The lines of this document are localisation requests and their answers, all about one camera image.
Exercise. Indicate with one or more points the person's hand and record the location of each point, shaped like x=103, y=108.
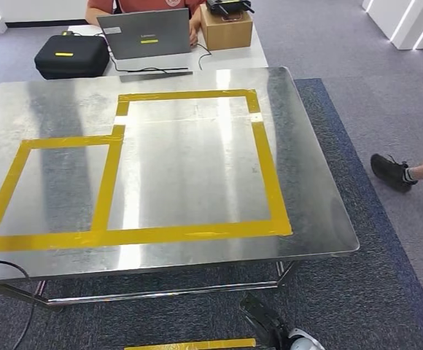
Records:
x=194, y=29

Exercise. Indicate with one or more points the grey laptop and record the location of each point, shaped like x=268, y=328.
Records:
x=142, y=34

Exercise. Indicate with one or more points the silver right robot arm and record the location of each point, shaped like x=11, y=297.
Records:
x=304, y=340

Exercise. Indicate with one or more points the black zip case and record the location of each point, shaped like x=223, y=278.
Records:
x=72, y=58

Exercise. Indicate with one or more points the white angular plinth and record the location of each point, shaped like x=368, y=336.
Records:
x=393, y=24

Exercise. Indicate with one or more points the brown cardboard box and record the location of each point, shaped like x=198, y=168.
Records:
x=226, y=31

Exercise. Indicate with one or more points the stainless steel workbench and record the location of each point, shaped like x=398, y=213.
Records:
x=196, y=169

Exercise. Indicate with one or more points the person's black shoe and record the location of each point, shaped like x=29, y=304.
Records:
x=390, y=171

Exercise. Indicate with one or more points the black remote controller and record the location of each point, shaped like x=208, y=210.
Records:
x=229, y=6

